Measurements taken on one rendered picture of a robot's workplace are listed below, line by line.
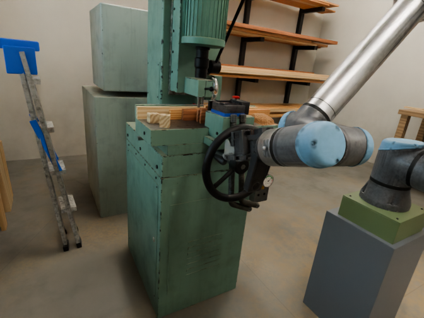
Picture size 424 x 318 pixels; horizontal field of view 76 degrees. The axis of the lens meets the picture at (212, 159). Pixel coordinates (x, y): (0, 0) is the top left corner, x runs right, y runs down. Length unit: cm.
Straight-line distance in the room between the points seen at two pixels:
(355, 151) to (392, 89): 373
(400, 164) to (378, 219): 23
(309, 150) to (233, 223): 85
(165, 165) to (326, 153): 63
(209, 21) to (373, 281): 119
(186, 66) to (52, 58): 222
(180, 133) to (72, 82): 242
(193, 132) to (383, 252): 86
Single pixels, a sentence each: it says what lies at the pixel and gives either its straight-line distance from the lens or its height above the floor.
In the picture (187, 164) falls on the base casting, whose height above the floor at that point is 75.
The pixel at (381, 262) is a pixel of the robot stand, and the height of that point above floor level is 47.
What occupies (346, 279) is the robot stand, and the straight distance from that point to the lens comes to 142.
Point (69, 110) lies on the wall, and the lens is 336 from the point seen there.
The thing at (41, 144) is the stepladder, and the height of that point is 67.
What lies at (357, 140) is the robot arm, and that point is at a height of 101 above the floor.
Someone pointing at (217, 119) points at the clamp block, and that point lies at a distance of 99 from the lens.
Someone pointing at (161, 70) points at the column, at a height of 108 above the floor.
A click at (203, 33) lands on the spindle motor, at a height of 124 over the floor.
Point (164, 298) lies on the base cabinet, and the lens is 140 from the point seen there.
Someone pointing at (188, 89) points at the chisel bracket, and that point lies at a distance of 121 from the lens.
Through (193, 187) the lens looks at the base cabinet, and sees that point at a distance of 111.
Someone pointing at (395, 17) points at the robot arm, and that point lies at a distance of 95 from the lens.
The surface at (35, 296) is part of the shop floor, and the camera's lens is 170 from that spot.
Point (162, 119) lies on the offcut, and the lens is 100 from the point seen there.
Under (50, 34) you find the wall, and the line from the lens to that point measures 330.
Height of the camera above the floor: 113
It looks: 19 degrees down
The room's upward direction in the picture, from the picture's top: 5 degrees clockwise
